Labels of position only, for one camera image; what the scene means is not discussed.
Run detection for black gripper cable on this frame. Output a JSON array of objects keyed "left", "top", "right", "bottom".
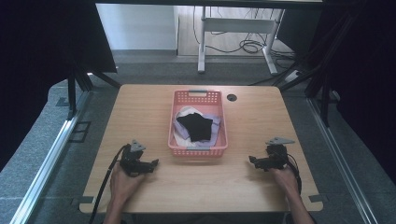
[
  {"left": 88, "top": 144, "right": 129, "bottom": 224},
  {"left": 285, "top": 153, "right": 304, "bottom": 196}
]

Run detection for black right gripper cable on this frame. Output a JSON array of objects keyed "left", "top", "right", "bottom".
[{"left": 285, "top": 153, "right": 304, "bottom": 196}]

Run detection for pink plastic basket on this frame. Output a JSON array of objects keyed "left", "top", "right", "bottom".
[{"left": 167, "top": 89, "right": 229, "bottom": 158}]

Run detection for person's right hand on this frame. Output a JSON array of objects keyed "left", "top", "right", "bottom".
[{"left": 268, "top": 165, "right": 301, "bottom": 197}]

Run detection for black metal stand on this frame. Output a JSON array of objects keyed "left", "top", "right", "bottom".
[
  {"left": 66, "top": 63, "right": 121, "bottom": 119},
  {"left": 274, "top": 12, "right": 359, "bottom": 128}
]

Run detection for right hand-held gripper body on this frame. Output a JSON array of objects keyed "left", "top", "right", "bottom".
[{"left": 263, "top": 136, "right": 296, "bottom": 172}]

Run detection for person's left hand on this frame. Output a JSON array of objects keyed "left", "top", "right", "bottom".
[{"left": 108, "top": 161, "right": 148, "bottom": 207}]

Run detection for white cloth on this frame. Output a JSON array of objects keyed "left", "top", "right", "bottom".
[{"left": 173, "top": 105, "right": 206, "bottom": 148}]

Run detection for lavender cloth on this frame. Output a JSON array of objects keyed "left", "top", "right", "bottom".
[{"left": 173, "top": 113, "right": 222, "bottom": 148}]

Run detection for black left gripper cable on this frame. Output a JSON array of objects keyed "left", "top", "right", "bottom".
[{"left": 88, "top": 144, "right": 129, "bottom": 224}]

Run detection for black curtain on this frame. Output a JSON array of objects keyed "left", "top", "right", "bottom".
[
  {"left": 0, "top": 0, "right": 118, "bottom": 172},
  {"left": 276, "top": 0, "right": 396, "bottom": 185}
]

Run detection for black floor cables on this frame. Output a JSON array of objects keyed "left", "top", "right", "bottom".
[{"left": 191, "top": 6, "right": 297, "bottom": 62}]

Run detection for white power strip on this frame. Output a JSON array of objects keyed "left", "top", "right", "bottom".
[{"left": 284, "top": 69, "right": 304, "bottom": 83}]

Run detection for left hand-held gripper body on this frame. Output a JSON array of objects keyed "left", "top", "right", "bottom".
[{"left": 119, "top": 139, "right": 148, "bottom": 177}]

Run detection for aluminium floor rail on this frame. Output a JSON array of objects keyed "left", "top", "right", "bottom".
[
  {"left": 306, "top": 96, "right": 379, "bottom": 224},
  {"left": 8, "top": 90, "right": 93, "bottom": 224}
]

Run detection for black cloth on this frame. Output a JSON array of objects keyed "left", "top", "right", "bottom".
[{"left": 176, "top": 112, "right": 215, "bottom": 143}]

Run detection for white metal desk frame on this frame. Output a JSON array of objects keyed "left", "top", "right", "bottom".
[{"left": 197, "top": 5, "right": 285, "bottom": 76}]

